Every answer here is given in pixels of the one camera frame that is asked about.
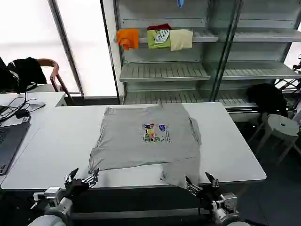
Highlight black power adapter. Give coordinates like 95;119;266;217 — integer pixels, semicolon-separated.
15;109;31;119

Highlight black cable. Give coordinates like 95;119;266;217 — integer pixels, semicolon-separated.
0;91;32;123

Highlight dark grey laptop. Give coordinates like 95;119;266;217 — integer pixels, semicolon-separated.
0;115;32;176

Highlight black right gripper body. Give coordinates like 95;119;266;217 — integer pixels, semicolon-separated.
196;185;223;209

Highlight grey window frame post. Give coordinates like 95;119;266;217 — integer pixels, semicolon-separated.
48;0;85;97

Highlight grey shelf rack with clothes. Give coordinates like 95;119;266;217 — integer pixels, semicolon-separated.
112;0;236;106

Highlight black folding frame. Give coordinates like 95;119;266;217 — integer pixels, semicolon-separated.
273;53;301;114

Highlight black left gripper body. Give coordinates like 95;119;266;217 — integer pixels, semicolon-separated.
63;178;91;198

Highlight black garment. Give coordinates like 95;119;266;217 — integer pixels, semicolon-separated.
245;83;289;118

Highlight white round stool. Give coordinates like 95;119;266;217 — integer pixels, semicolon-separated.
248;113;301;166

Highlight grey printed t-shirt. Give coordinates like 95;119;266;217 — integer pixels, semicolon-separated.
88;98;203;189

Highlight black jacket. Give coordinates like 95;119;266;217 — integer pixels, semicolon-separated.
0;56;48;94

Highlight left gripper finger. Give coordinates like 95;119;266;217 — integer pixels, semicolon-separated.
81;168;100;188
64;167;79;188

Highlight brown wooden chair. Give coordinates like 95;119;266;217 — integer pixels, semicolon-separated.
36;58;76;106

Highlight empty grey shelf rack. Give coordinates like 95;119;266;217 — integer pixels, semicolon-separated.
209;0;301;116

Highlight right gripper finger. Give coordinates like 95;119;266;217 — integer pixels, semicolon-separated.
184;175;204;196
205;171;220;189

